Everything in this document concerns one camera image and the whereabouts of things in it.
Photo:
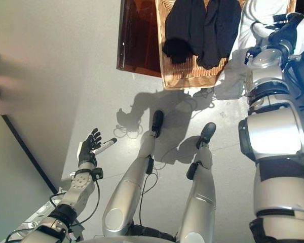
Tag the robot left arm silver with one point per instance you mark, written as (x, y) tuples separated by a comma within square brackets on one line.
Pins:
[(78, 189)]

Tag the robot right hand black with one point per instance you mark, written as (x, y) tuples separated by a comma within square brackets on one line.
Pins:
[(288, 27)]

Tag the white garment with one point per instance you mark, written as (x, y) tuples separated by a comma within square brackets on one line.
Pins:
[(258, 10)]

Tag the robot left leg silver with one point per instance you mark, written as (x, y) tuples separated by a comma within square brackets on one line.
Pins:
[(124, 197)]

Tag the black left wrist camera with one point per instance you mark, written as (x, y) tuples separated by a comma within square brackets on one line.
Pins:
[(97, 173)]

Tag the robot torso grey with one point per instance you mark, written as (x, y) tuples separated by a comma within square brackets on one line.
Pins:
[(154, 233)]

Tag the robot right leg silver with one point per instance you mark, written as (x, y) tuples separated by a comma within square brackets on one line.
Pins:
[(200, 192)]

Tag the flat rectangular wicker basket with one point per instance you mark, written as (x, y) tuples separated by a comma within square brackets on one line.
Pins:
[(187, 76)]

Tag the robot right arm silver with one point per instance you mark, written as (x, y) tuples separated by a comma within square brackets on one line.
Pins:
[(276, 131)]

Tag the robot left hand black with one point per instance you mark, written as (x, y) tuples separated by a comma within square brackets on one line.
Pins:
[(87, 154)]

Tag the brown amber acrylic stool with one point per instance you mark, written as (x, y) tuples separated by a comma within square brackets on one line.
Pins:
[(139, 38)]

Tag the robot leg silver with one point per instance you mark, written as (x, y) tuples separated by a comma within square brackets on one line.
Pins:
[(200, 192), (124, 197)]

